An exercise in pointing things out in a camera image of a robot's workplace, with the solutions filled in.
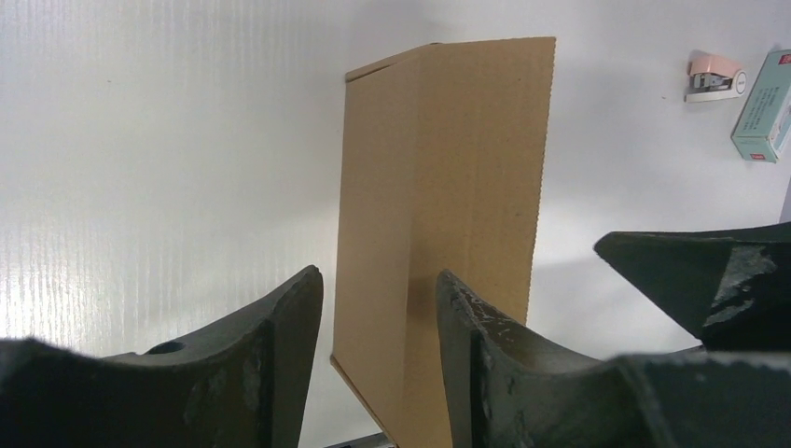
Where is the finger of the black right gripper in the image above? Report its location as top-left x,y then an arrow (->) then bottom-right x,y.
594,223 -> 790,352

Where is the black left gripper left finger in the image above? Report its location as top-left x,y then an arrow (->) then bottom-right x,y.
1,265 -> 324,447

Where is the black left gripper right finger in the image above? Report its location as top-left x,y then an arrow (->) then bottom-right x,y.
436,270 -> 790,447

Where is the white green box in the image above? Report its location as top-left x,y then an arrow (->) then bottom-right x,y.
731,49 -> 790,163

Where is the brown cardboard box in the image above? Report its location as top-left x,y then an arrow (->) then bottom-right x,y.
331,36 -> 556,447

